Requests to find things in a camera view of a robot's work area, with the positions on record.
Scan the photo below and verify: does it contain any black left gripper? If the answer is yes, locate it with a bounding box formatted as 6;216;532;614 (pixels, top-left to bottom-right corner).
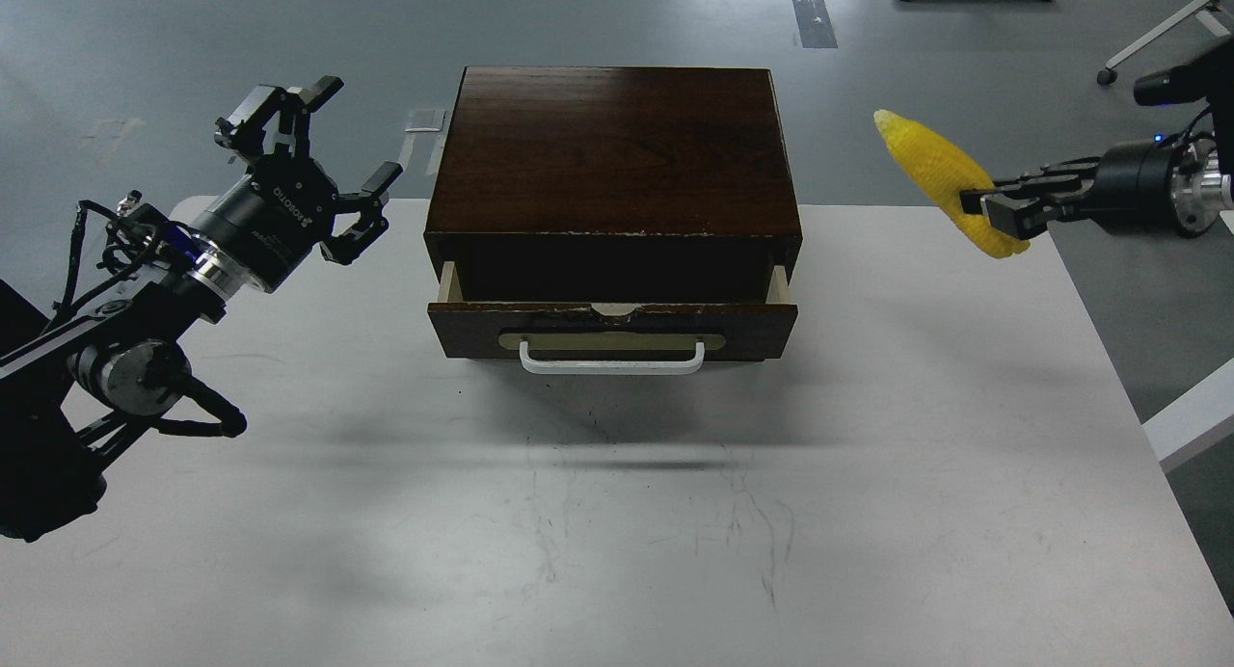
191;76;404;293

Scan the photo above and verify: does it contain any grey floor tape strip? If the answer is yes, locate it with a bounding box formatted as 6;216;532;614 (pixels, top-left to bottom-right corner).
791;0;839;49

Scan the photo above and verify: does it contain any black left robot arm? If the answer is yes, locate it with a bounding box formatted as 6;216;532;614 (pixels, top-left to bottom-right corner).
1;75;402;542

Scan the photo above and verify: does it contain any dark wooden drawer cabinet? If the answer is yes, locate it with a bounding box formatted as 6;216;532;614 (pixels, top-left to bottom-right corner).
424;67;803;305

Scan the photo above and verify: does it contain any white wheeled chair base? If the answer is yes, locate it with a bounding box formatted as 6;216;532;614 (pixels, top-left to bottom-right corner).
1095;0;1233;88

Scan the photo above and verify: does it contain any wooden drawer with white handle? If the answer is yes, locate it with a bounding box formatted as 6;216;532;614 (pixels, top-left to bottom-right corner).
428;263;798;376

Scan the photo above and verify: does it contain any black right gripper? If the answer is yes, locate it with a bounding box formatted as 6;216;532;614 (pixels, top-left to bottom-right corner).
959;139;1218;240

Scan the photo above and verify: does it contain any yellow plastic corn cob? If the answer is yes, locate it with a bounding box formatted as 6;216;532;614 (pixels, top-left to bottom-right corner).
872;108;1030;259

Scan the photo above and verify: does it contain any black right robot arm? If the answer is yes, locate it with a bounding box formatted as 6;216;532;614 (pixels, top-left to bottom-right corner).
959;38;1233;240

